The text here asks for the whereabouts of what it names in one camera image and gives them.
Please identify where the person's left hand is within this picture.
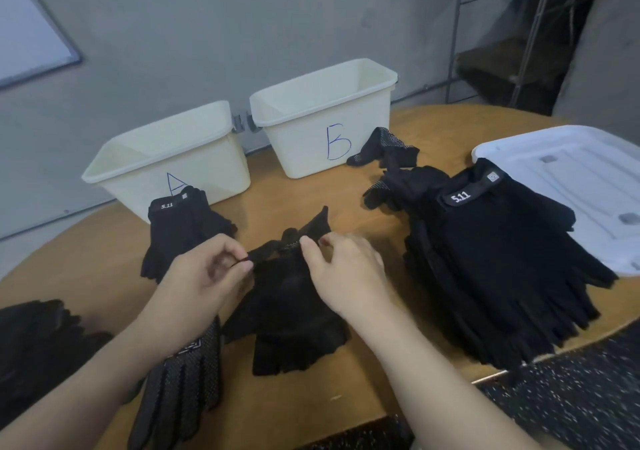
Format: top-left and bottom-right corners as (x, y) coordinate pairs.
(135, 233), (256, 361)

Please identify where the person's right hand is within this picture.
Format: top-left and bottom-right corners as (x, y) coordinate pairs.
(299, 231), (401, 331)

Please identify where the black fingerless glove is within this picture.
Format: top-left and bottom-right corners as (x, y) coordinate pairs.
(222, 207), (351, 376)
(405, 159), (619, 371)
(140, 187), (239, 284)

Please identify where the black strapped glove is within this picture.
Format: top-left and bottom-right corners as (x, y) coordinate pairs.
(140, 187), (239, 284)

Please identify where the white plastic bin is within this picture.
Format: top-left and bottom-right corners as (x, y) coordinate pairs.
(249, 59), (399, 180)
(82, 101), (252, 224)

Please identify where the pile of black gloves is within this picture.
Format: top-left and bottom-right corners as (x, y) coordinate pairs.
(347, 127), (451, 211)
(0, 299), (113, 431)

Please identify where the stack of black gloves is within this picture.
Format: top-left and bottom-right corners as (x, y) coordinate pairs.
(0, 299), (113, 431)

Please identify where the person's right forearm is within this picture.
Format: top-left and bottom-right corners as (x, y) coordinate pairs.
(355, 299), (541, 450)

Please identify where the person's left forearm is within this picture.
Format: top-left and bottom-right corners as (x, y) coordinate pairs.
(0, 315), (216, 450)

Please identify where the white flat tray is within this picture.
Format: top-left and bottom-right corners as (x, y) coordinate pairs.
(472, 125), (640, 278)

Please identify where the whiteboard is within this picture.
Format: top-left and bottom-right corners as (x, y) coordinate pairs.
(0, 0), (83, 91)

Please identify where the metal rack frame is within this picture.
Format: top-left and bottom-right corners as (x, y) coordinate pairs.
(445, 0), (606, 116)

